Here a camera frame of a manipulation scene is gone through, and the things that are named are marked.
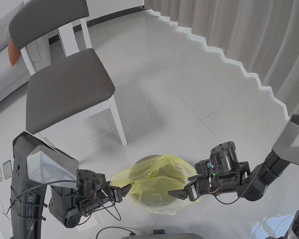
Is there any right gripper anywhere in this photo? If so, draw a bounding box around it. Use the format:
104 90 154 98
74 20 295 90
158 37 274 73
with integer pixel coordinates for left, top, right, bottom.
167 177 216 202

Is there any grey padded white chair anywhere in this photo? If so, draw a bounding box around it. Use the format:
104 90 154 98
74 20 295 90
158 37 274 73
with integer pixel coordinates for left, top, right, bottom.
9 0 128 147

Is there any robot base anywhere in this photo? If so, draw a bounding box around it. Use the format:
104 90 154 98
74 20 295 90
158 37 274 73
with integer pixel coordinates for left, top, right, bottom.
120 229 202 239

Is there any orange cushion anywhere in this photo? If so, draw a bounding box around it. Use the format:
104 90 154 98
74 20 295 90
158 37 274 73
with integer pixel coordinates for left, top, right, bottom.
8 37 21 67

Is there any white trash bin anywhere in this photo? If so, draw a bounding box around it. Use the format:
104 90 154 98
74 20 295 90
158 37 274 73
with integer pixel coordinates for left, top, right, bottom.
127 153 190 215

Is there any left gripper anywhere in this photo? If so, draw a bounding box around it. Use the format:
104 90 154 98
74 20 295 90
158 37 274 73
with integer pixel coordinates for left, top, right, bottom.
102 185 135 204

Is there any black cable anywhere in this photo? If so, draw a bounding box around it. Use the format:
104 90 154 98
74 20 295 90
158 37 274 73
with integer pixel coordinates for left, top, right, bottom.
215 194 243 205
96 227 136 239
99 199 122 221

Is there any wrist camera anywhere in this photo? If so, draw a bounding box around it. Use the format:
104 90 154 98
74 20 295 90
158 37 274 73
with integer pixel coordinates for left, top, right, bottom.
91 174 107 189
195 159 213 176

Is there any yellow plastic bag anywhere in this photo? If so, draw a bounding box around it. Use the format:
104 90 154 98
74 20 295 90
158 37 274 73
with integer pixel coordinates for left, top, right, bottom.
110 154 203 216

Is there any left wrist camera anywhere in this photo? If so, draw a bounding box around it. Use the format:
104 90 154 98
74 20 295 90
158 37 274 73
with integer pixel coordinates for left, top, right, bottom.
91 174 107 189

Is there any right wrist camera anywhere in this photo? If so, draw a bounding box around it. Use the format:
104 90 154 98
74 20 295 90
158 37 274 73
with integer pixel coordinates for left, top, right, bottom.
195 159 213 176

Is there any white curtain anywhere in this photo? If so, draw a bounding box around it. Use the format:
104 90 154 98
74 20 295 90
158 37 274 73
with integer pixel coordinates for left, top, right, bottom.
143 0 299 120

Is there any grey cushion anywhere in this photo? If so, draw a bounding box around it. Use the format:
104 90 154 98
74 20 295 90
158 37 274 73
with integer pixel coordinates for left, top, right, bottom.
0 1 24 59

